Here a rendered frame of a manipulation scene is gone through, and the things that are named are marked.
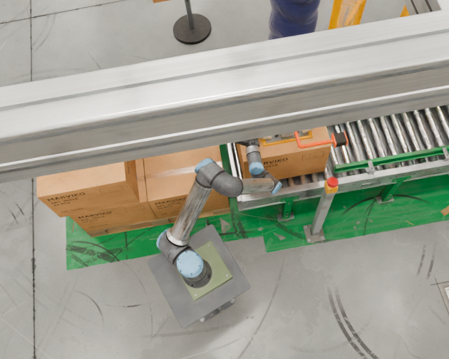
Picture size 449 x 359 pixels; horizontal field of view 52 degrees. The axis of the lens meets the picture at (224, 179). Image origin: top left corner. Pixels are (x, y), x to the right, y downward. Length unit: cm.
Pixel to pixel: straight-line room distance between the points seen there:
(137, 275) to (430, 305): 230
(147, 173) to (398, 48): 305
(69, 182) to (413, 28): 280
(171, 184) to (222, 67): 291
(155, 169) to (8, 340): 177
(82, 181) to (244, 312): 158
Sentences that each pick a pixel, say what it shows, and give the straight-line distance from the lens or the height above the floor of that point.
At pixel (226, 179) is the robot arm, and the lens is 244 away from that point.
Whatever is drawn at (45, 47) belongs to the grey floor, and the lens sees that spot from 534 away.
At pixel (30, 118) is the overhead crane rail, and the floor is 321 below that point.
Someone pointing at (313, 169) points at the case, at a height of 63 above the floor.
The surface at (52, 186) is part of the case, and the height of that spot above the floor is 94.
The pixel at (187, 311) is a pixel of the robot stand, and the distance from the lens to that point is 300.
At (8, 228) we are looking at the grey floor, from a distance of 443.
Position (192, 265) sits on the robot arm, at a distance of 275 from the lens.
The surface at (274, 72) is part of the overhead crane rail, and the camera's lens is 60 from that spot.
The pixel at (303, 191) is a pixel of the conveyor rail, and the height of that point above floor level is 56.
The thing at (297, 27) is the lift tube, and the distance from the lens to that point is 229.
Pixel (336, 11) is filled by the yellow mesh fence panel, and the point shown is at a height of 152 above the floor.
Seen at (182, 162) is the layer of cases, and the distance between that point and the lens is 356.
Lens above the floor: 369
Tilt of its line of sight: 65 degrees down
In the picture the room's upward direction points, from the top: 9 degrees counter-clockwise
